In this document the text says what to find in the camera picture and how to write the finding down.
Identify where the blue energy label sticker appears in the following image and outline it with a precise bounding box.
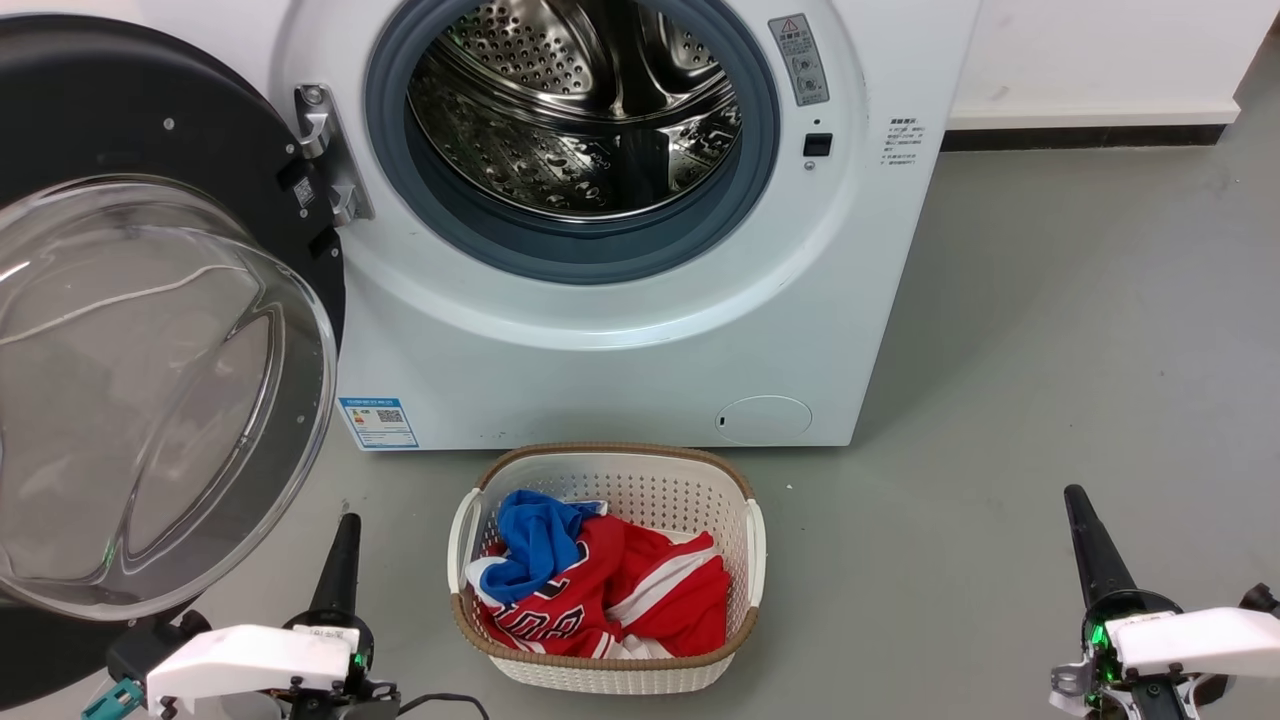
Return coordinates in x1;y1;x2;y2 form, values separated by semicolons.
338;397;420;450

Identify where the teal cable connector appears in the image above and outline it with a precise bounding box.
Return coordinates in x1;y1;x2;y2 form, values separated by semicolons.
82;678;146;720

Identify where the white front-load washing machine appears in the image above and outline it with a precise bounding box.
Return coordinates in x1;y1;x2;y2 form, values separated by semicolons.
140;0;986;451

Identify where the blue garment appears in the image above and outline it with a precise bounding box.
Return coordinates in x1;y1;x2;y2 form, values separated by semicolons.
480;490;608;604

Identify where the white plastic laundry basket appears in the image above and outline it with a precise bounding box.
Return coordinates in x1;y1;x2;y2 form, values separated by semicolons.
447;443;768;695

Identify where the red basketball jersey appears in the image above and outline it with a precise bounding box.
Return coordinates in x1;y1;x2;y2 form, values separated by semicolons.
465;515;729;659

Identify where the black round glass washer door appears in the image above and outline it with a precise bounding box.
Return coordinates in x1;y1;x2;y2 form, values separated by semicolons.
0;14;347;683

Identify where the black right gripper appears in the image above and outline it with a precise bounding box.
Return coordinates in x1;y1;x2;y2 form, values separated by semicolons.
1064;485;1183;691

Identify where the thick white cable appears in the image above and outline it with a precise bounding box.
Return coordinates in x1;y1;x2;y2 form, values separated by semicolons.
0;265;256;346

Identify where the round white filter cover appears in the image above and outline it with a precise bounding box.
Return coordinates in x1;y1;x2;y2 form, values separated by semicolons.
715;396;813;446

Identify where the grey warning sticker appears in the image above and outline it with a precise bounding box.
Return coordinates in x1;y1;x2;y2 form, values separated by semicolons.
768;13;831;108

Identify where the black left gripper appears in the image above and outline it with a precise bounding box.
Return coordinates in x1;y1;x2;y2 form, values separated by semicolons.
288;514;376;693

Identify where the grey metal door hinge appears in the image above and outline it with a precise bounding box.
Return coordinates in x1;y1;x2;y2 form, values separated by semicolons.
293;84;375;227

